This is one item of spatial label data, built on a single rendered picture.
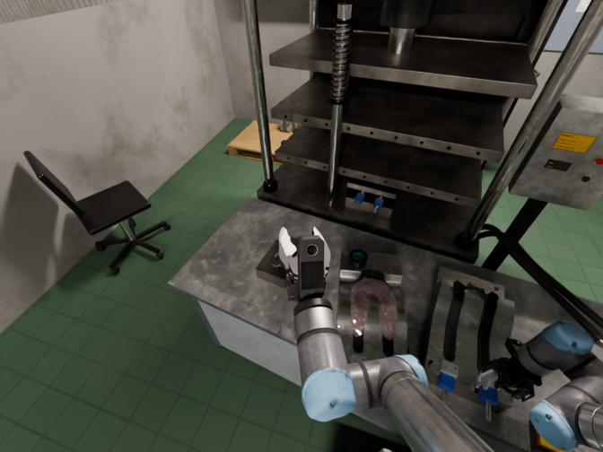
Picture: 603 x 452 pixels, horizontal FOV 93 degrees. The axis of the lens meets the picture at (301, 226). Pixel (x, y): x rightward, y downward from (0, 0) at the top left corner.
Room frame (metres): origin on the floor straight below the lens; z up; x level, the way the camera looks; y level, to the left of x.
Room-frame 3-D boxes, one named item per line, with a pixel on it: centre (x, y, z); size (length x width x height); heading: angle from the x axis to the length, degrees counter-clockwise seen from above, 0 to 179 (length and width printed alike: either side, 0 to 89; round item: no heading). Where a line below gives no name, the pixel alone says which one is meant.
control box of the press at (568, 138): (1.04, -1.13, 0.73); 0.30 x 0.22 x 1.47; 64
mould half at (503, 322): (0.51, -0.63, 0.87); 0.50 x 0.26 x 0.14; 154
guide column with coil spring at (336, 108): (1.33, -0.18, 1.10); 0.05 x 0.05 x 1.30
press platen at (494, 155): (1.60, -0.51, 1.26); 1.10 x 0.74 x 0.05; 64
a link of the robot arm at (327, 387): (0.15, -0.03, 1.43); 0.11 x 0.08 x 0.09; 7
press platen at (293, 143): (1.60, -0.51, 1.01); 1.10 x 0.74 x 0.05; 64
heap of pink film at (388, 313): (0.58, -0.28, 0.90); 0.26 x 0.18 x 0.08; 171
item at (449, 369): (0.29, -0.45, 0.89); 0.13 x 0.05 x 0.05; 154
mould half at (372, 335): (0.59, -0.27, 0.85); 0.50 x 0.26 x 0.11; 171
